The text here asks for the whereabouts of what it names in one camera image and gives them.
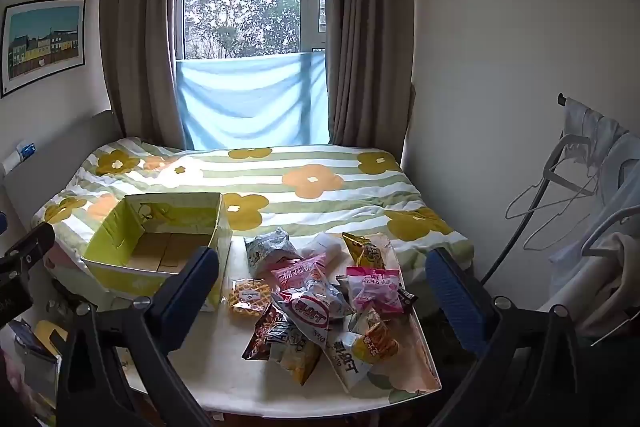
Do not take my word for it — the framed wall poster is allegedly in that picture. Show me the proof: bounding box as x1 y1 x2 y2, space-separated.
0 0 87 99

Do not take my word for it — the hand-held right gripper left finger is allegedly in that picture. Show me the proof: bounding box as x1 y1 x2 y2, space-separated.
57 247 221 427

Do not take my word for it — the black cable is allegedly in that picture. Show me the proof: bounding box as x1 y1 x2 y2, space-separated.
479 181 552 286

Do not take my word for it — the yellow object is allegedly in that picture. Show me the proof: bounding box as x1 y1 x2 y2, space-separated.
31 319 69 354

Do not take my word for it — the large pink snack packet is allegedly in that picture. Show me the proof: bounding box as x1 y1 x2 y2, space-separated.
345 266 405 315

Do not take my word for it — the floral striped blanket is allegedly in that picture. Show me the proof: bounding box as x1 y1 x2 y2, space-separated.
31 137 475 275

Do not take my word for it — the floral table cover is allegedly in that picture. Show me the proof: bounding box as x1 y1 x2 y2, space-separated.
117 232 443 414

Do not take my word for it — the green cardboard box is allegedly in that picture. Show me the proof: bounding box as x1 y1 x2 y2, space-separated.
81 193 233 312

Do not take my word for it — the translucent pink snack packet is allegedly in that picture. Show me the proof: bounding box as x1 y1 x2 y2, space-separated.
271 254 328 293

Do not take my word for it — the pink cloth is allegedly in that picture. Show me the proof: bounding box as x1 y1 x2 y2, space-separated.
44 241 87 280

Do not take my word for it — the white clothes hanger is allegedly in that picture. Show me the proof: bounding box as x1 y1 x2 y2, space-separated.
522 187 640 259
504 133 599 222

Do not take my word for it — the white red-print snack packet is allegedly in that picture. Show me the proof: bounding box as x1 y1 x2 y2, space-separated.
322 332 376 393

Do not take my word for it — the red white snack packet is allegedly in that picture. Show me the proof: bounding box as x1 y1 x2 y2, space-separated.
272 279 353 335

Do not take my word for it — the brown snack packet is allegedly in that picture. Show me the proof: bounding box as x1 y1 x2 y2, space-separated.
242 304 288 362

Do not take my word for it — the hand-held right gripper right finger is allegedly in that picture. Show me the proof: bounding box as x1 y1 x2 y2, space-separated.
425 248 584 427

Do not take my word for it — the beige cloth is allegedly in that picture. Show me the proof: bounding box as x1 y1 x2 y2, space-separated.
547 231 640 339

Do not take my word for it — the yellow waffle packet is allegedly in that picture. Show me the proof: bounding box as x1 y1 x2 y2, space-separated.
226 278 273 320

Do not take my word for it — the grey headboard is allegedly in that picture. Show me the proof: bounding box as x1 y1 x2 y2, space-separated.
0 109 126 233

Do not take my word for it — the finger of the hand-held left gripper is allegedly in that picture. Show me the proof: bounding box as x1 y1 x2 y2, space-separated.
0 223 56 282

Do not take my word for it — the brown curtain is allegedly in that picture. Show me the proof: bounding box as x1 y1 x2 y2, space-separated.
99 0 189 151
324 0 417 148

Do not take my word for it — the translucent white snack packet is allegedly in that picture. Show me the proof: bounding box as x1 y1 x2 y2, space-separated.
300 232 346 270

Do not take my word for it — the yellow snack packet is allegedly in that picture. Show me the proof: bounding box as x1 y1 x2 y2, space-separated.
342 232 388 270

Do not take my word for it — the light blue cloth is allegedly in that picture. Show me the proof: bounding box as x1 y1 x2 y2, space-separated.
175 51 330 151

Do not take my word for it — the small dark snack packet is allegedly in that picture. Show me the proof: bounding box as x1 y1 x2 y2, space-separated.
397 288 419 315

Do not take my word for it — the white hanging garment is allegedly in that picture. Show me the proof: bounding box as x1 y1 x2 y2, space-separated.
561 103 628 170

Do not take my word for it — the grey white snack packet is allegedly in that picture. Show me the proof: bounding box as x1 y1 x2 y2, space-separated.
243 227 301 280

